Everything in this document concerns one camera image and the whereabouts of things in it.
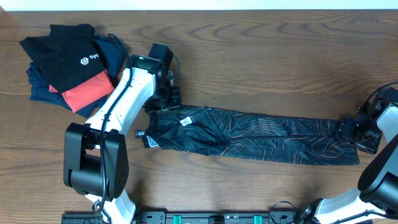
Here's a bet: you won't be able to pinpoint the red folded shirt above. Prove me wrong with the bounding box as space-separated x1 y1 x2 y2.
62 70 114 113

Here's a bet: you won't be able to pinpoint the black folded polo shirt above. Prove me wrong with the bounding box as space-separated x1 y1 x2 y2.
20 24 104 93

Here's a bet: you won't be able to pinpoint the black printed cycling jersey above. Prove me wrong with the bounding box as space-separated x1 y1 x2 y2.
137 106 359 166

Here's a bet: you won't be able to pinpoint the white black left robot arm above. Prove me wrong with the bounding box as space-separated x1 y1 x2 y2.
62 55 179 224

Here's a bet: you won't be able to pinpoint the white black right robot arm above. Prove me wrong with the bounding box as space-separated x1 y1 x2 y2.
295 83 397 223

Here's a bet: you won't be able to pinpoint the navy folded shirt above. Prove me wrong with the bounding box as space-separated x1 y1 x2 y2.
26 35 125 118

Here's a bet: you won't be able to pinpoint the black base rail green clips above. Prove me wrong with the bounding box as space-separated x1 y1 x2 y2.
60 208 304 224

